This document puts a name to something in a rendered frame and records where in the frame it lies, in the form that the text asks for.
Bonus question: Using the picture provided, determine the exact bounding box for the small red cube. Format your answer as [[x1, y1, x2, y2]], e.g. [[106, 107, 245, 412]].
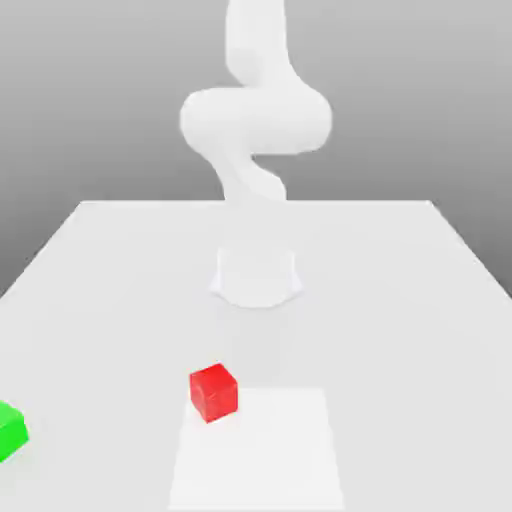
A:
[[188, 362, 239, 425]]

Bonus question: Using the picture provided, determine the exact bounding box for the small green cube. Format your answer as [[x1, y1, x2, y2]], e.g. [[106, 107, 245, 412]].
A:
[[0, 400, 30, 464]]

